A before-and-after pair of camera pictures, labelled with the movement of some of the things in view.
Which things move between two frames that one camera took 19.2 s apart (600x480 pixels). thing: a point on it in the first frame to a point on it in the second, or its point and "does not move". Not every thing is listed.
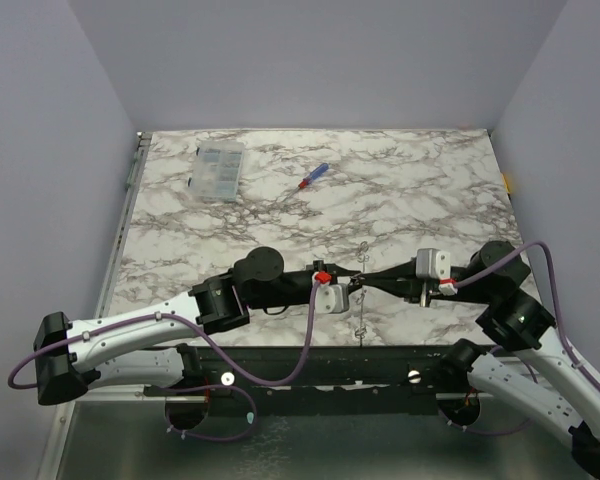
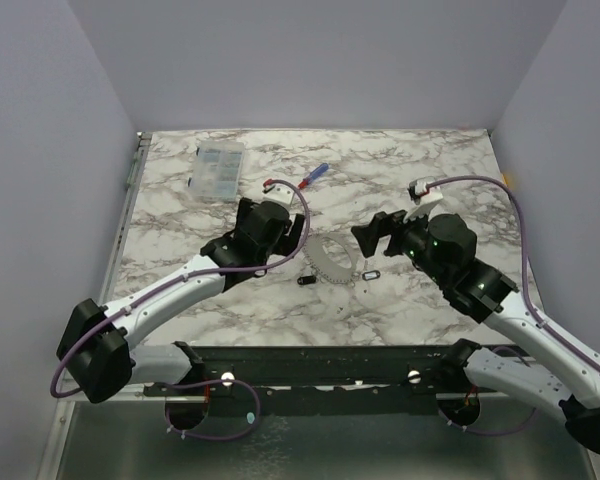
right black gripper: (421, 284) to (392, 236)
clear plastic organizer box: (216, 171) does not move
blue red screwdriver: (319, 171) does not move
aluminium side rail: (117, 251) does not move
